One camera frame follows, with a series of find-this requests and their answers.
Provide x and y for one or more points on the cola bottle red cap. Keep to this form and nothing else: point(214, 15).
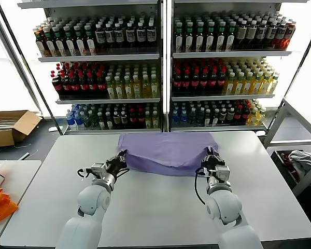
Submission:
point(67, 87)
point(58, 88)
point(186, 84)
point(221, 83)
point(204, 83)
point(92, 87)
point(195, 84)
point(84, 87)
point(212, 83)
point(177, 84)
point(101, 87)
point(75, 87)

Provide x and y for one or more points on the amber tea bottle white label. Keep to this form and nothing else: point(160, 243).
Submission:
point(41, 46)

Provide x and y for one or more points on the grey metal frame table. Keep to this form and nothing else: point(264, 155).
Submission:
point(277, 122)

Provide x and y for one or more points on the red drink bottle white label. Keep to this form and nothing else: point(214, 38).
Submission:
point(281, 35)
point(290, 35)

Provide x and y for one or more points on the open cardboard box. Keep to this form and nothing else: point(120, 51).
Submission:
point(26, 124)

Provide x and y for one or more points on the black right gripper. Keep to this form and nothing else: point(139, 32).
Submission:
point(211, 164)

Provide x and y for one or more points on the black storage bin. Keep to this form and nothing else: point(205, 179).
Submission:
point(277, 158)

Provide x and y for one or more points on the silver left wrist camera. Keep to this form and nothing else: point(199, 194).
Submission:
point(98, 169)

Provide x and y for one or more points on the yellow juice bottle white cap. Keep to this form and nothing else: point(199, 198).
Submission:
point(128, 90)
point(110, 90)
point(274, 85)
point(257, 86)
point(230, 86)
point(136, 90)
point(266, 86)
point(146, 89)
point(248, 86)
point(239, 86)
point(119, 90)
point(154, 89)

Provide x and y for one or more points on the grey metal shelving unit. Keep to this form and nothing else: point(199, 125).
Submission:
point(223, 55)
point(93, 58)

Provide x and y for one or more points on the dark bottle beige label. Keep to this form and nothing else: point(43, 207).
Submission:
point(251, 36)
point(241, 36)

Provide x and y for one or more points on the orange fabric bag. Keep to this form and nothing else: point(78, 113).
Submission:
point(0, 205)

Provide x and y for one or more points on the tea bottle green neck label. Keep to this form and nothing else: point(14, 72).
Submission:
point(189, 40)
point(220, 40)
point(210, 40)
point(81, 46)
point(51, 46)
point(199, 40)
point(230, 40)
point(91, 46)
point(61, 46)
point(70, 46)
point(179, 40)

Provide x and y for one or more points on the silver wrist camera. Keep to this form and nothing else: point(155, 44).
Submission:
point(222, 173)
point(98, 169)

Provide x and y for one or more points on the small white floor object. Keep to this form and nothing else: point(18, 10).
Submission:
point(51, 129)

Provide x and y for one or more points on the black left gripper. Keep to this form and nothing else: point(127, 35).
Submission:
point(115, 167)

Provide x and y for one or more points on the grey crumpled cloth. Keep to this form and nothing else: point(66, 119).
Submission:
point(300, 157)

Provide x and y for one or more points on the white side table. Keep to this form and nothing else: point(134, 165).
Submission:
point(20, 176)

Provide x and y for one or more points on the purple t-shirt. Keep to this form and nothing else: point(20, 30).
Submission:
point(166, 153)

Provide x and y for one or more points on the grey floor stick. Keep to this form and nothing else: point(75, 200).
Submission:
point(24, 156)

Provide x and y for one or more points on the dark bottle blue white label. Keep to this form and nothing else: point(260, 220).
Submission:
point(151, 36)
point(120, 38)
point(271, 35)
point(261, 35)
point(101, 39)
point(141, 37)
point(110, 38)
point(130, 37)

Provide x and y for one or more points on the red cloth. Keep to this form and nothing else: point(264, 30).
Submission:
point(287, 166)

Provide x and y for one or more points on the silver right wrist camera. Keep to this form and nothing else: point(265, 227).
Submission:
point(222, 173)

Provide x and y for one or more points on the dark metal frame pole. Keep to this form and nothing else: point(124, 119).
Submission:
point(30, 70)
point(293, 77)

